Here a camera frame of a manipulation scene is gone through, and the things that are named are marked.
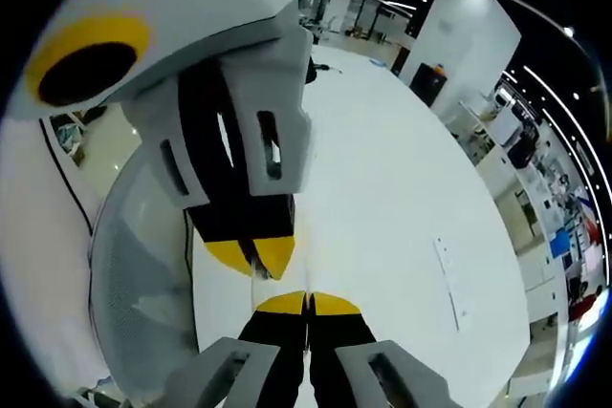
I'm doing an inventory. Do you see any black cable with plug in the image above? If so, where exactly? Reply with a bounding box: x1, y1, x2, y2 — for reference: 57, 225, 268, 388
305, 55, 344, 85

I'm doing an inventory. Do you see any white pillar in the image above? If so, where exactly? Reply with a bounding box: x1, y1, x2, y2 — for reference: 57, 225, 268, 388
398, 0, 523, 114

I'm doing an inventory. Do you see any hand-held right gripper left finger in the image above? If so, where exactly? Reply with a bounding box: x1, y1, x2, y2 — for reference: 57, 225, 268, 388
166, 290, 308, 408

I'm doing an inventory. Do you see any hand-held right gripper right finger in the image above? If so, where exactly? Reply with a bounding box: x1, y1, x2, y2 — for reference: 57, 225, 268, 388
305, 291, 453, 408

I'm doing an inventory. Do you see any blue bin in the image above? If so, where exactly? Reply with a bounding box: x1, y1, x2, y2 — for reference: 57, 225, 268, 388
548, 229, 574, 257

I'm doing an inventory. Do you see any black cabinet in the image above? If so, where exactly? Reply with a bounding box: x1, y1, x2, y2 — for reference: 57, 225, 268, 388
409, 62, 449, 107

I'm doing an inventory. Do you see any thin black cable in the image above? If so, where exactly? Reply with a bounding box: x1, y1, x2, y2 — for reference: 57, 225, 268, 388
39, 118, 96, 238

